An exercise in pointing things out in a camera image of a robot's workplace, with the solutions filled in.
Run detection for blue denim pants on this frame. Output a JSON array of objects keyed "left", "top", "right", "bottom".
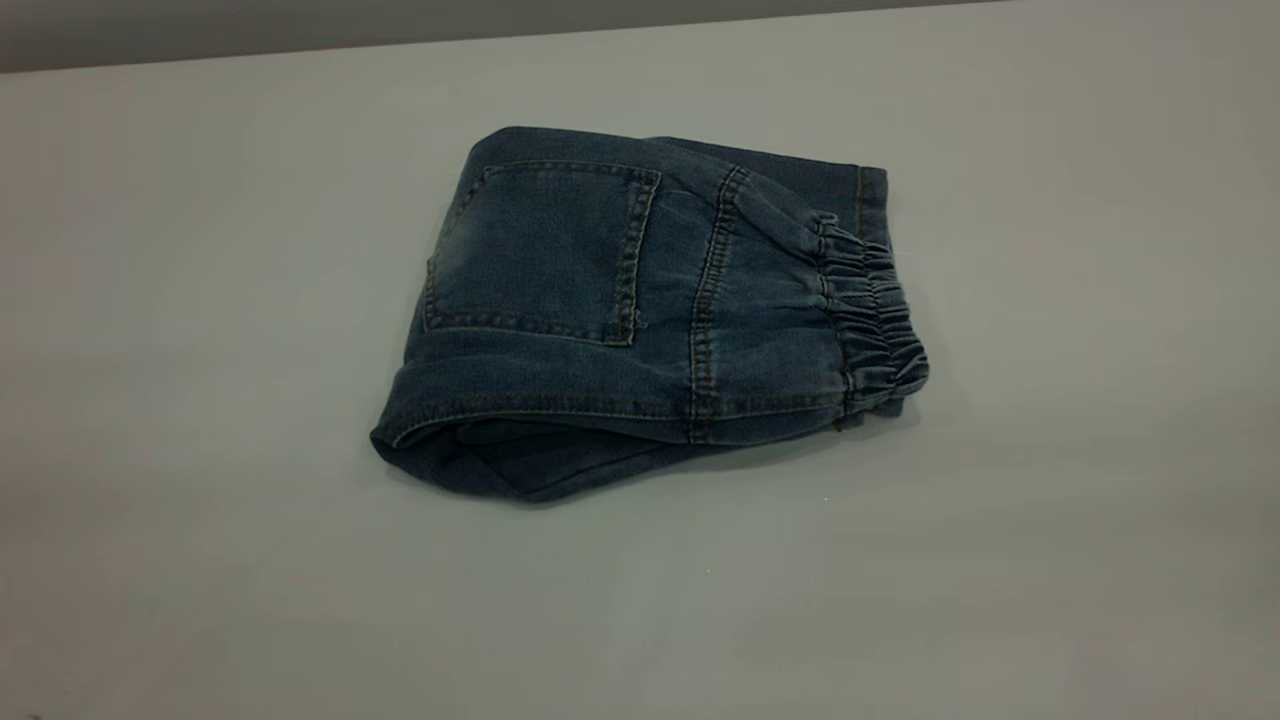
[{"left": 370, "top": 125, "right": 931, "bottom": 504}]

